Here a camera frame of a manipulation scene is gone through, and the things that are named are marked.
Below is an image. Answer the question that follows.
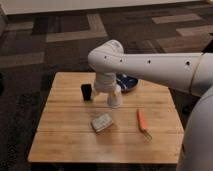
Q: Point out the white rectangular sponge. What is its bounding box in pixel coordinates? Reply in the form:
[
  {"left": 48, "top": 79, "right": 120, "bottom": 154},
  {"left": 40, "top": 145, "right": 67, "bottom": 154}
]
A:
[{"left": 91, "top": 113, "right": 113, "bottom": 132}]

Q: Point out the wooden table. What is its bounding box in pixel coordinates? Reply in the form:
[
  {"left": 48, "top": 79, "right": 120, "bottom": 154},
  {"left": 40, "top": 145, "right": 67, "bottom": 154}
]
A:
[{"left": 28, "top": 72, "right": 183, "bottom": 164}]

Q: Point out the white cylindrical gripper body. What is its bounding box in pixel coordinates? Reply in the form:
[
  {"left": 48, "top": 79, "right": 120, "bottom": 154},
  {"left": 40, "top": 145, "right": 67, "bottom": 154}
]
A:
[{"left": 94, "top": 73, "right": 117, "bottom": 93}]

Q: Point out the dark blue bowl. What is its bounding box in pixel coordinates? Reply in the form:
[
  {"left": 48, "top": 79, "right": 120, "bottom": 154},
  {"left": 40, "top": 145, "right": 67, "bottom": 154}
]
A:
[{"left": 116, "top": 74, "right": 138, "bottom": 93}]

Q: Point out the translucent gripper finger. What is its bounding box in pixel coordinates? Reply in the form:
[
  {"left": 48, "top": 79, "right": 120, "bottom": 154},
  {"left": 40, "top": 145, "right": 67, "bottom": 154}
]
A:
[
  {"left": 91, "top": 89, "right": 100, "bottom": 100},
  {"left": 113, "top": 84, "right": 121, "bottom": 99}
]

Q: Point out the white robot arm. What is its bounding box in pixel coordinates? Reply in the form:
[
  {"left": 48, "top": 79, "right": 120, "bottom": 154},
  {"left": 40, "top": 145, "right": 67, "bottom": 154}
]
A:
[{"left": 88, "top": 40, "right": 213, "bottom": 171}]

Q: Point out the orange carrot toy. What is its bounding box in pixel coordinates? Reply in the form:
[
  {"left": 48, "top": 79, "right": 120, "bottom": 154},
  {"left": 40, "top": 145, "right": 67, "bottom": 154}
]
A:
[{"left": 137, "top": 109, "right": 152, "bottom": 140}]

